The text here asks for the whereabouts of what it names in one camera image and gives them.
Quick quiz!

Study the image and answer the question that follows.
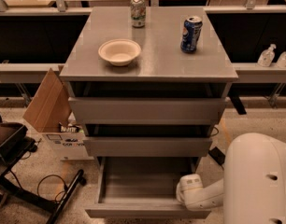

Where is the blue pepsi can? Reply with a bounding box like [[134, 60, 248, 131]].
[[180, 16, 203, 53]]

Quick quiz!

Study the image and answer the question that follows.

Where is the grey metal rail shelf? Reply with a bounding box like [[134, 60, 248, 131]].
[[0, 6, 286, 83]]

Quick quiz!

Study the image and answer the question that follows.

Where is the black looped floor cable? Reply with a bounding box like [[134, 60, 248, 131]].
[[36, 174, 69, 204]]

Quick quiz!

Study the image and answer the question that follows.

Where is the sanitizer pump bottle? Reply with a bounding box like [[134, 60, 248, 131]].
[[257, 44, 277, 67], [276, 51, 286, 69]]

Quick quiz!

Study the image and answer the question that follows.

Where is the cardboard box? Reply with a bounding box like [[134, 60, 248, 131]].
[[23, 69, 93, 161]]

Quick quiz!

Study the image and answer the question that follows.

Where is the grey drawer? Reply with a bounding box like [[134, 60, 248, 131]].
[[69, 98, 226, 125], [84, 137, 212, 157], [85, 157, 210, 219]]

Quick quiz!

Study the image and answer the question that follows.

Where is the black rolling stand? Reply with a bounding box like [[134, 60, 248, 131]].
[[0, 109, 87, 224]]

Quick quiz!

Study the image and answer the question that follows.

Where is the white paper bowl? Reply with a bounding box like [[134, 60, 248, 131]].
[[98, 39, 141, 66]]

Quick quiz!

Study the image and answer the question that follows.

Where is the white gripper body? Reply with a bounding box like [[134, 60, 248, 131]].
[[176, 174, 206, 210]]

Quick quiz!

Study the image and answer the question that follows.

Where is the black power adapter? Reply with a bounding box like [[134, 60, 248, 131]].
[[208, 147, 225, 165]]

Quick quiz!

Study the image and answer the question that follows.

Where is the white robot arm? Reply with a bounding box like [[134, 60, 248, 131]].
[[176, 133, 286, 224]]

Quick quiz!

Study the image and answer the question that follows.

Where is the grey middle drawer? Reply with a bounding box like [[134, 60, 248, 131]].
[[84, 137, 212, 157]]

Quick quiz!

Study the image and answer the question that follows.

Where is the left sanitizer pump bottle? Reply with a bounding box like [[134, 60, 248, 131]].
[[257, 44, 277, 67]]

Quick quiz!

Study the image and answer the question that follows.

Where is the right sanitizer pump bottle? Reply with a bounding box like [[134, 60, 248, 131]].
[[276, 51, 286, 69]]

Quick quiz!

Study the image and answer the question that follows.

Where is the grey drawer cabinet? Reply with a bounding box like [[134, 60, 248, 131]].
[[61, 7, 237, 178]]

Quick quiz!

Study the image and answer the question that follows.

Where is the grey top drawer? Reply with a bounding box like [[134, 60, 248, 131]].
[[69, 98, 226, 125]]

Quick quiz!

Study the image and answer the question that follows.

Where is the grey bottom drawer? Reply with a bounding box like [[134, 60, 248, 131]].
[[85, 157, 210, 219]]

